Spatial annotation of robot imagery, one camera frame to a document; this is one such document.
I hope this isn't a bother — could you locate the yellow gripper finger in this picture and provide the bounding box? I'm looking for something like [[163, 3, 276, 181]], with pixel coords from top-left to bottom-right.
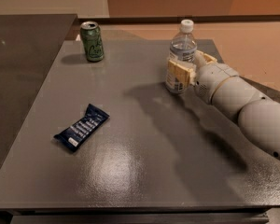
[[167, 59, 196, 87], [196, 50, 217, 65]]

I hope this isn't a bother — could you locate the clear plastic water bottle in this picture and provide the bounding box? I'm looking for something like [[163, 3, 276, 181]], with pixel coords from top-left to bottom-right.
[[165, 20, 197, 94]]

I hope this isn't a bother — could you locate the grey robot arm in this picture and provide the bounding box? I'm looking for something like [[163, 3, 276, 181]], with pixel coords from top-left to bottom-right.
[[167, 50, 280, 160]]

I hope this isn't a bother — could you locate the green soda can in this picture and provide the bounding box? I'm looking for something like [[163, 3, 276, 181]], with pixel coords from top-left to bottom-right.
[[80, 21, 104, 62]]

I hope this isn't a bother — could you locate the dark blue snack wrapper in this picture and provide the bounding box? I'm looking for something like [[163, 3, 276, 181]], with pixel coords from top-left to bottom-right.
[[54, 104, 109, 152]]

